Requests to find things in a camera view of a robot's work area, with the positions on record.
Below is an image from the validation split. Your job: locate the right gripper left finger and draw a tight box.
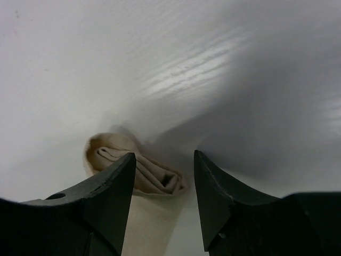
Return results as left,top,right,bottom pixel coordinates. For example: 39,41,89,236
44,153,136,255

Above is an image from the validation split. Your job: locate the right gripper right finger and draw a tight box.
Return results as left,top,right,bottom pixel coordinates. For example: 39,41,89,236
194,150,278,252

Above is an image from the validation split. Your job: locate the beige cloth napkin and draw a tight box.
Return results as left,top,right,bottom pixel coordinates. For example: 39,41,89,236
83,133,188,255

